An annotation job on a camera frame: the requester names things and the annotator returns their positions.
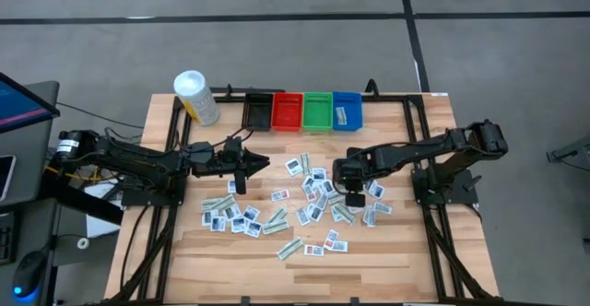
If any black plastic basket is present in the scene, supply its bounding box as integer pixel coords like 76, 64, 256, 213
242, 92, 275, 133

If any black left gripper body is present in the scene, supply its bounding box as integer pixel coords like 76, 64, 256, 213
212, 137, 247, 176

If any yellow cable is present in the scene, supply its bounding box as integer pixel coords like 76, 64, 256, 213
45, 165, 116, 183

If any black desk beam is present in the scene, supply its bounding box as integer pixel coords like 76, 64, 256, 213
39, 171, 124, 227

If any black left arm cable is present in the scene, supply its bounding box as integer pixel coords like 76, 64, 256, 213
212, 127, 255, 150

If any black keyboard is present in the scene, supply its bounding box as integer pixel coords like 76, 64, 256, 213
0, 211, 19, 266

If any black stand leg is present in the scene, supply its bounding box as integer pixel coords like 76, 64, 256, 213
546, 134, 590, 171

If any black computer mouse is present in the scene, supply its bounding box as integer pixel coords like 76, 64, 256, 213
11, 249, 49, 300

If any black cable under table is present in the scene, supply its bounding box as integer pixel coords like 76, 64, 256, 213
118, 204, 151, 293

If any white paper sheet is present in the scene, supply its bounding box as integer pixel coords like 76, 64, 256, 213
85, 181, 125, 239

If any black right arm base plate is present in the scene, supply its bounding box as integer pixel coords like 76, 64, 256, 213
411, 167, 479, 206

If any white wipes canister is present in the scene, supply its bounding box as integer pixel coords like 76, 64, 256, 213
172, 69, 221, 127

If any blue plastic basket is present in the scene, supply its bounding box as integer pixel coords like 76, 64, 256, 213
331, 90, 364, 133

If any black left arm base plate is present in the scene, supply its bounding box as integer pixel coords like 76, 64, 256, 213
120, 170, 188, 207

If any computer monitor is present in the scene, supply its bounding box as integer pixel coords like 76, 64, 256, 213
0, 71, 62, 135

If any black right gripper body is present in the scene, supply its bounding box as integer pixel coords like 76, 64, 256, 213
343, 147, 372, 194

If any black monitor cable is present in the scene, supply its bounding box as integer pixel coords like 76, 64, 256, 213
57, 100, 146, 130

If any red plastic basket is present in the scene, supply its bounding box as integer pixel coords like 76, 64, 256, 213
270, 91, 304, 133

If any green plastic basket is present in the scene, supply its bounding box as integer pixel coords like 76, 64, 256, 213
301, 91, 335, 133

